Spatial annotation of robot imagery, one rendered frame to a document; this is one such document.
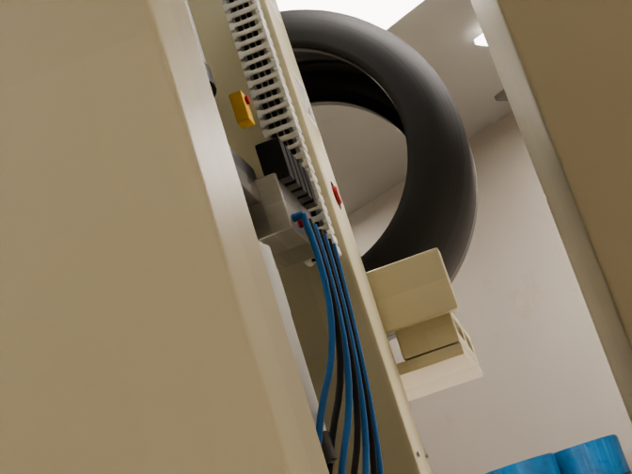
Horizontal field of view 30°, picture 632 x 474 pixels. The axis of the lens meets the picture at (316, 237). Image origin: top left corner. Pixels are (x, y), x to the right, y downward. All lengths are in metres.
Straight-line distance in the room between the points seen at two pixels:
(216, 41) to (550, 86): 0.79
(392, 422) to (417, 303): 0.22
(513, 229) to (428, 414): 1.96
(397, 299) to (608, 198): 0.73
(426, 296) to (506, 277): 8.41
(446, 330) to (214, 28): 0.57
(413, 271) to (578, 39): 0.72
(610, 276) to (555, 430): 8.99
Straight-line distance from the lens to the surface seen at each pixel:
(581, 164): 1.10
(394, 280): 1.78
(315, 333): 1.66
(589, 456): 8.95
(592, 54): 1.13
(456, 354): 1.76
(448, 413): 10.76
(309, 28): 2.03
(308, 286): 1.67
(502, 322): 10.24
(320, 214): 1.64
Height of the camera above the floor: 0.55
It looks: 15 degrees up
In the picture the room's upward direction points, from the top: 18 degrees counter-clockwise
